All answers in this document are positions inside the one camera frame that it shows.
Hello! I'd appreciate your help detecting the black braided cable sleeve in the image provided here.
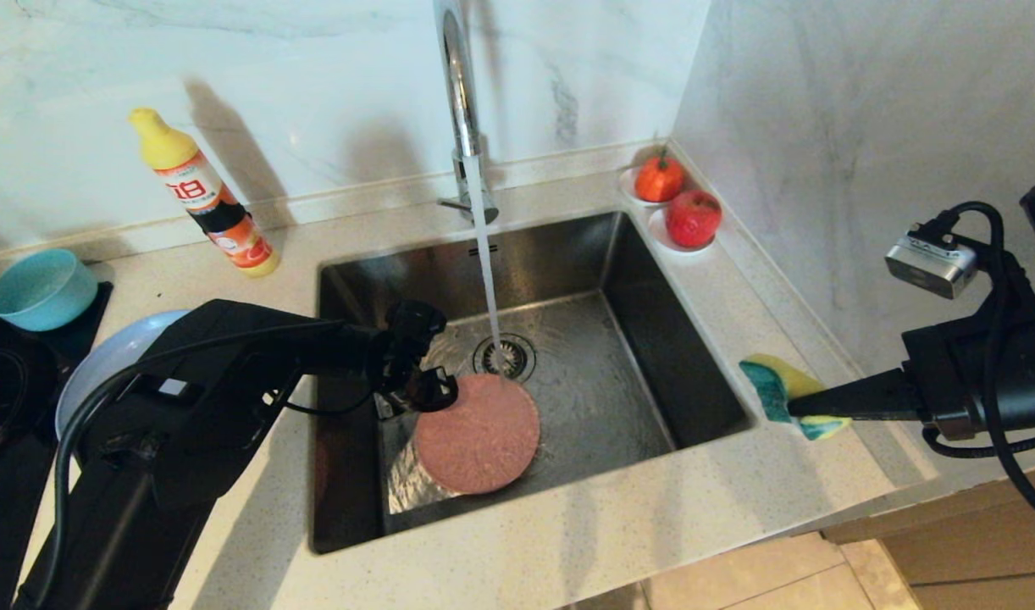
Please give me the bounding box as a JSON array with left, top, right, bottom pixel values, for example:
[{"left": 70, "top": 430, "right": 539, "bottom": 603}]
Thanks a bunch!
[{"left": 921, "top": 425, "right": 1035, "bottom": 459}]

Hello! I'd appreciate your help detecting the clear water stream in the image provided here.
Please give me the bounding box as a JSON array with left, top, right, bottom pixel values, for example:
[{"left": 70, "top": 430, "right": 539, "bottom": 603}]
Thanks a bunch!
[{"left": 465, "top": 155, "right": 513, "bottom": 382}]

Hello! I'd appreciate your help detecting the light blue plate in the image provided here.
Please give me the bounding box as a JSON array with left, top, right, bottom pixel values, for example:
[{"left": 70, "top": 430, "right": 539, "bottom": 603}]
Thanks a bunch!
[{"left": 55, "top": 309, "right": 192, "bottom": 441}]

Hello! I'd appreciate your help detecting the orange detergent bottle yellow cap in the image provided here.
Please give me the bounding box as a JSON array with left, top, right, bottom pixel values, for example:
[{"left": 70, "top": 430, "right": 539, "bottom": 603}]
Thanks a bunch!
[{"left": 129, "top": 107, "right": 280, "bottom": 278}]

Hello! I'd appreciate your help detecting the yellow green sponge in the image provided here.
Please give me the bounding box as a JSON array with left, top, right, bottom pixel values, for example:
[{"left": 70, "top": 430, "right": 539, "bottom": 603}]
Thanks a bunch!
[{"left": 739, "top": 353, "right": 855, "bottom": 441}]

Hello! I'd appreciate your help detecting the blue bowl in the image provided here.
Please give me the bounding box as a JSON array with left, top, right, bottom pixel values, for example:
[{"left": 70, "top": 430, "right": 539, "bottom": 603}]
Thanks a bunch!
[{"left": 0, "top": 248, "right": 100, "bottom": 332}]

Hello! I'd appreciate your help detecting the black induction cooktop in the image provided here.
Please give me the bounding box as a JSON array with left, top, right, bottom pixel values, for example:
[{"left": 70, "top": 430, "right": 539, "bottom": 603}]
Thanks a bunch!
[{"left": 0, "top": 282, "right": 113, "bottom": 610}]

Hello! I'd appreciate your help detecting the red toy apple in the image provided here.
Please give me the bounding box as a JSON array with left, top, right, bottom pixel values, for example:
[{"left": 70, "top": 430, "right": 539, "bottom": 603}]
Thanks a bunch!
[{"left": 665, "top": 190, "right": 724, "bottom": 249}]

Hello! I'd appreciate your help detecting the orange toy persimmon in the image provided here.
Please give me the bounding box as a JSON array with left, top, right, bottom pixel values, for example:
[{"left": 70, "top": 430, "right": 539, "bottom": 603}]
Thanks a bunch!
[{"left": 634, "top": 148, "right": 685, "bottom": 204}]

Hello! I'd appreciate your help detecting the stainless steel sink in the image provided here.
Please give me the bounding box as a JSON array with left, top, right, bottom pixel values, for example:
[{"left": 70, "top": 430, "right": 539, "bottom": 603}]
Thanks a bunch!
[{"left": 312, "top": 212, "right": 756, "bottom": 556}]

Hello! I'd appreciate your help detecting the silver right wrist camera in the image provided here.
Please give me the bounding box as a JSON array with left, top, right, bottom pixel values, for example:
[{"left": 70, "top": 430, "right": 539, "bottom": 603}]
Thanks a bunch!
[{"left": 884, "top": 222, "right": 981, "bottom": 300}]

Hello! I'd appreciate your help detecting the pink plate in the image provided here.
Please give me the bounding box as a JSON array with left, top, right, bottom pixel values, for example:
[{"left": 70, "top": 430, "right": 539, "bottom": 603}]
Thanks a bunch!
[{"left": 413, "top": 374, "right": 541, "bottom": 496}]

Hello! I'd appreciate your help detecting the metal sink drain strainer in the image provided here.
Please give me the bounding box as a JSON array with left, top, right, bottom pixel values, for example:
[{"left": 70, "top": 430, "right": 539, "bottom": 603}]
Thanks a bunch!
[{"left": 473, "top": 333, "right": 537, "bottom": 386}]

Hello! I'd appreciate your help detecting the small white dish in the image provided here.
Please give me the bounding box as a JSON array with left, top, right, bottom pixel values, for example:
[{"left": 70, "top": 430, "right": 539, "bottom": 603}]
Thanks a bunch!
[
  {"left": 647, "top": 208, "right": 717, "bottom": 254},
  {"left": 617, "top": 165, "right": 684, "bottom": 209}
]

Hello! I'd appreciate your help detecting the brown wooden cabinet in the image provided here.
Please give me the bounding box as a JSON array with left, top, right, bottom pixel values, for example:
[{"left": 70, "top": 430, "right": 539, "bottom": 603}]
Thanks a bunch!
[{"left": 822, "top": 462, "right": 1035, "bottom": 610}]

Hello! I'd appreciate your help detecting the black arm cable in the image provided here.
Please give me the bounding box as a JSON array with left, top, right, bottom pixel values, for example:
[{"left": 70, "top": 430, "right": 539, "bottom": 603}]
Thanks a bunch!
[
  {"left": 35, "top": 318, "right": 383, "bottom": 610},
  {"left": 907, "top": 201, "right": 1035, "bottom": 531}
]

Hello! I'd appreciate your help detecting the chrome faucet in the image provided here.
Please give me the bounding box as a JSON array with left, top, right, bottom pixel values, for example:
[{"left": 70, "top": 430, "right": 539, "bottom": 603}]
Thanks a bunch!
[{"left": 433, "top": 0, "right": 500, "bottom": 226}]

